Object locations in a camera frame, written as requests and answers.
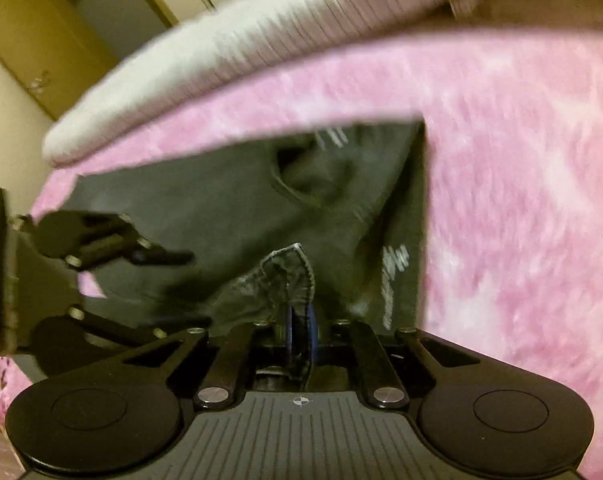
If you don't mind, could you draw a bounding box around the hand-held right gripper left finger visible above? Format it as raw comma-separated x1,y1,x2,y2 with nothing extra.
124,305,298,413

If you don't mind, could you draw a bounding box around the white ribbed cushion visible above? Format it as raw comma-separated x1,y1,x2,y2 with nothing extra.
41,0,487,168

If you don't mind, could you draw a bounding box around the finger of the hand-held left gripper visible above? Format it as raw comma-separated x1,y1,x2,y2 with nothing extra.
66,212,194,268
68,307,212,351

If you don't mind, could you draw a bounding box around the grey door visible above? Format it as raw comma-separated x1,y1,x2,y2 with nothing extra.
75,0,178,61

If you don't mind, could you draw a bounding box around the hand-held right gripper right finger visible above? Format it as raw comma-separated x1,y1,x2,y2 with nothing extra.
301,305,482,408

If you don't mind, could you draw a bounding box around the yellow wooden cabinet door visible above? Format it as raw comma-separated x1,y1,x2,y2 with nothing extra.
0,0,118,122

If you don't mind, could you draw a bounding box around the pink fluffy blanket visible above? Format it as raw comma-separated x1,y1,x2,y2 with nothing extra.
0,35,603,431

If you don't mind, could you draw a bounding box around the dark grey garment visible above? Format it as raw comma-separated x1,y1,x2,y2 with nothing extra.
64,120,429,361

